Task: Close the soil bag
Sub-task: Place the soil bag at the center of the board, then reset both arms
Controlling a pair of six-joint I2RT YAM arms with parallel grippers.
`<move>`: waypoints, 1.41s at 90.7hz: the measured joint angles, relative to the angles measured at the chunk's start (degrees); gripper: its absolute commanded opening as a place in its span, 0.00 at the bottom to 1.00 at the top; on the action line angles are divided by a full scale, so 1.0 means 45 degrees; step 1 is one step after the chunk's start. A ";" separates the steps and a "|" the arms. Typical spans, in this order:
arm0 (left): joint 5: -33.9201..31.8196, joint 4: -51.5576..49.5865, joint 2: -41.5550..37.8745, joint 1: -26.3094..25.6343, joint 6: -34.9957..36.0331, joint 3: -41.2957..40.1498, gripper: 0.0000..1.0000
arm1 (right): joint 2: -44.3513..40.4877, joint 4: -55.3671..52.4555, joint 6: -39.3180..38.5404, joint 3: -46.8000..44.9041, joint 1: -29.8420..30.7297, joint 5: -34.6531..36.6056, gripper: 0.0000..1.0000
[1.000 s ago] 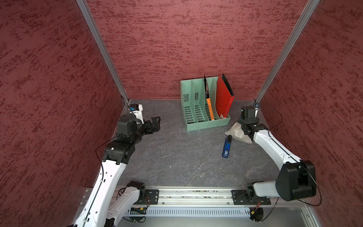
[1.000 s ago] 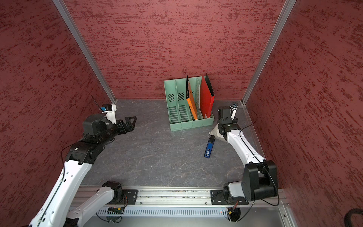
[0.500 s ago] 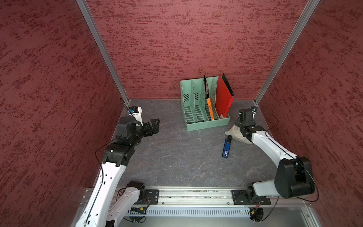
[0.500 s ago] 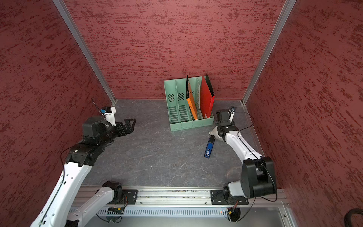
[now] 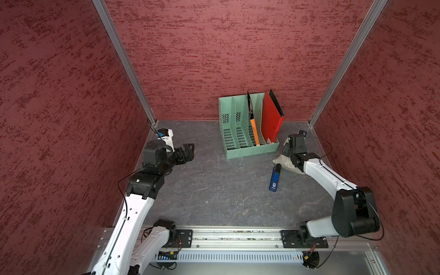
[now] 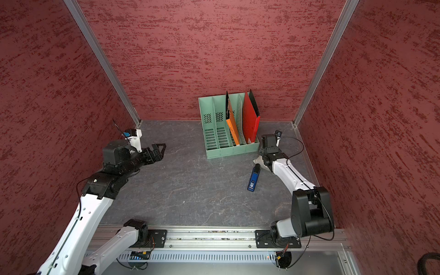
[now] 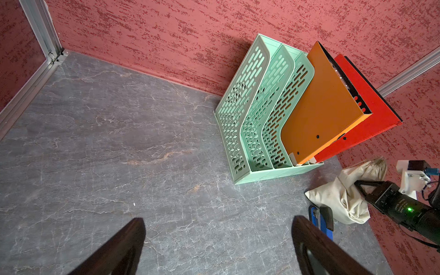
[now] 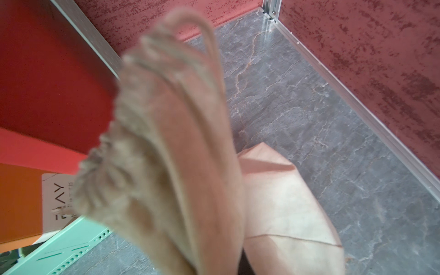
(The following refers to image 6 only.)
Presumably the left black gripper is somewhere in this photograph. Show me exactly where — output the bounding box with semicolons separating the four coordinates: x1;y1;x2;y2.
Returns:
120;143;166;177

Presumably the aluminium corner post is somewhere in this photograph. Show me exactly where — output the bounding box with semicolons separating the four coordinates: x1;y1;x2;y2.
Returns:
293;0;359;128
64;0;142;126

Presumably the beige cloth soil bag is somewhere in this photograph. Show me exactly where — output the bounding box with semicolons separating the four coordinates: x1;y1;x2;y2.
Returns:
253;155;268;170

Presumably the green plastic file organizer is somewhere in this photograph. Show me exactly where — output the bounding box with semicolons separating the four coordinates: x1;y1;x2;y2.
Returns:
198;92;260;159

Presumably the blue black stapler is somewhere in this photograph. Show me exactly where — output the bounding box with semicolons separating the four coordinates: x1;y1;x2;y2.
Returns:
247;164;261;192

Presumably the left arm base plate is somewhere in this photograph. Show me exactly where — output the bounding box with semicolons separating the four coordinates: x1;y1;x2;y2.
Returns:
134;229;168;249

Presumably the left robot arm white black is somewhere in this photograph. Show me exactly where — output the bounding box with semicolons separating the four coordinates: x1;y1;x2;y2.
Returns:
37;137;166;275

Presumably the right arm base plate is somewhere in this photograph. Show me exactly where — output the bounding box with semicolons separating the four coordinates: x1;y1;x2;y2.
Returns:
254;230;301;249

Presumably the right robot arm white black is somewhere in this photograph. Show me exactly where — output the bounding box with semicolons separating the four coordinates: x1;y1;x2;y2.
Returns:
254;131;335;239

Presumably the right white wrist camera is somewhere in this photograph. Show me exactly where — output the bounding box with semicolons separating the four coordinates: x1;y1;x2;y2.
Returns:
275;130;283;147

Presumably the left aluminium corner post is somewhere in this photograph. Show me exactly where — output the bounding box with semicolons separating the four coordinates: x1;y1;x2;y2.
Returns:
64;0;142;126

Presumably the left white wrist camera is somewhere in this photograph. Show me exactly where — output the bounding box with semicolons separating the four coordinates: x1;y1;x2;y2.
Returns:
123;129;142;154

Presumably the orange folder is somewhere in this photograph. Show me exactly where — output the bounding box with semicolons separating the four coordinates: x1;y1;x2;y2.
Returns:
225;92;241;146

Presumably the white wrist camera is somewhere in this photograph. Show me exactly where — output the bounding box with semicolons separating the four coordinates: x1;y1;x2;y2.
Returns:
123;129;142;154
275;130;283;147

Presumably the right aluminium corner post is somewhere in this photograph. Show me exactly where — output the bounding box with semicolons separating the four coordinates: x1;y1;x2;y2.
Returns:
293;0;359;128

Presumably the aluminium mounting rail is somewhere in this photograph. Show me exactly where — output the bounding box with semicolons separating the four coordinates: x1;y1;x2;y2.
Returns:
85;226;351;251

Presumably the perforated cable duct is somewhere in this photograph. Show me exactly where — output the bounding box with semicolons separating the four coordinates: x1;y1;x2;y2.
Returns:
117;250;277;264

